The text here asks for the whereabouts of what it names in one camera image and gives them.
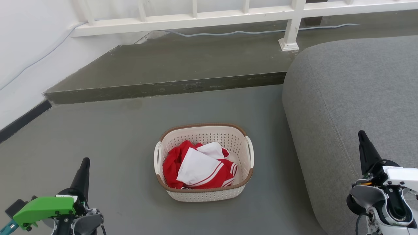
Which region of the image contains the black baseboard strip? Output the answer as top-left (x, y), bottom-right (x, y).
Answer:
top-left (0, 100), bottom-right (52, 144)

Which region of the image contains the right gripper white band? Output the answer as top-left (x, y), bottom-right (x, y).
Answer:
top-left (358, 130), bottom-right (418, 193)

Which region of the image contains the grey fabric sofa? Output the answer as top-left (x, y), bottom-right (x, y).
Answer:
top-left (282, 35), bottom-right (418, 235)

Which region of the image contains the white perforated plastic laundry basket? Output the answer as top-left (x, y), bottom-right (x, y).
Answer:
top-left (153, 123), bottom-right (254, 202)

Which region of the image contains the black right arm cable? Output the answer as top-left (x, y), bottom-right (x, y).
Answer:
top-left (355, 211), bottom-right (371, 235)

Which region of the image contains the thin grey wall cable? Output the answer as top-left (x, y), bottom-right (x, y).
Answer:
top-left (0, 22), bottom-right (360, 91)

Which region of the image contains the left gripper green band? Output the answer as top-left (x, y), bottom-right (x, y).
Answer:
top-left (12, 157), bottom-right (91, 230)

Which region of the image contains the white wooden railing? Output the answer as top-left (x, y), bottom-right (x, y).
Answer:
top-left (70, 0), bottom-right (418, 52)

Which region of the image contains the red garment with white stripes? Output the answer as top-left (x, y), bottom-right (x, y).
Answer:
top-left (163, 140), bottom-right (239, 190)

